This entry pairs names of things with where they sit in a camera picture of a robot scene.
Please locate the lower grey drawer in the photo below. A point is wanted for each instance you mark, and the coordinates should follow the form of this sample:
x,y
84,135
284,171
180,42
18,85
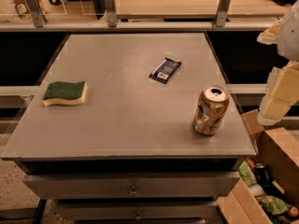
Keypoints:
x,y
136,210

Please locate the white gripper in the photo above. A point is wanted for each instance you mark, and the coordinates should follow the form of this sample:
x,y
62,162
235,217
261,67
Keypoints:
x,y
290,36

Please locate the metal bracket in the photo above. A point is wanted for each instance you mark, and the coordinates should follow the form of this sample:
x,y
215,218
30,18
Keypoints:
x,y
36,12
112,18
221,14

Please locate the cardboard box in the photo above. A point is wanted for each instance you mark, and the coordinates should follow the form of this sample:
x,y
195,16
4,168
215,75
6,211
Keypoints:
x,y
268,191

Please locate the green and yellow sponge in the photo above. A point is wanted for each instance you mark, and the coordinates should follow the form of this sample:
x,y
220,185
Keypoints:
x,y
65,93

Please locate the blue rxbar blueberry wrapper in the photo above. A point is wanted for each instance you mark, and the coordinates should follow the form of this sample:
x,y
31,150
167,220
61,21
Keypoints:
x,y
165,70

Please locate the right metal bracket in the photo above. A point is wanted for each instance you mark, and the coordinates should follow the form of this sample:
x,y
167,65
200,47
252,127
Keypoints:
x,y
221,14

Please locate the upper grey drawer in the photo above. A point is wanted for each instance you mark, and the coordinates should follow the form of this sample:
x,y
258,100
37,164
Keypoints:
x,y
131,185

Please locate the middle metal bracket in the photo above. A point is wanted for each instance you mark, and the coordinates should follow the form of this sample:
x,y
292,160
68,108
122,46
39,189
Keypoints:
x,y
112,18

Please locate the grey drawer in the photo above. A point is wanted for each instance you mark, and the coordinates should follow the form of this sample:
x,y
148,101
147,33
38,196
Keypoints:
x,y
131,185
136,210

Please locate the orange soda can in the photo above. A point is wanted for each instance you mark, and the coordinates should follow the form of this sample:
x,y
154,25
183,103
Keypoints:
x,y
212,104

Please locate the left metal bracket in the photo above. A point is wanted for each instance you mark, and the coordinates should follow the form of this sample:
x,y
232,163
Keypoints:
x,y
36,12

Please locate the green snack bag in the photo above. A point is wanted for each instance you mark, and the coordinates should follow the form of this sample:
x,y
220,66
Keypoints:
x,y
273,205

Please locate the black can in box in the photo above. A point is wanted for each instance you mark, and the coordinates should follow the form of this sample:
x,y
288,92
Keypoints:
x,y
262,174

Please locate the white bag with labels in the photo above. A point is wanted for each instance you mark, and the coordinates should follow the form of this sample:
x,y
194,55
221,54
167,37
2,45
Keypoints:
x,y
18,10

